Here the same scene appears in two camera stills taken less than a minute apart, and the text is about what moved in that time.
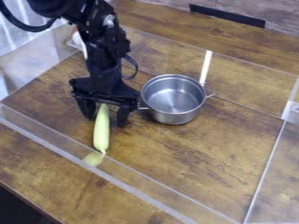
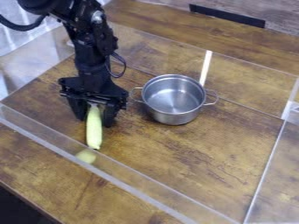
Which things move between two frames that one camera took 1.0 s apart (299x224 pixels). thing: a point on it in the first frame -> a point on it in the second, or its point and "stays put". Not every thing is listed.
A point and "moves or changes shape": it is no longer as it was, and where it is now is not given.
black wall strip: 256,22 stays put
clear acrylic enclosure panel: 58,181 stays put
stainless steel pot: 176,97 stays put
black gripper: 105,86 -> 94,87
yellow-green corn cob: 102,129 moves or changes shape
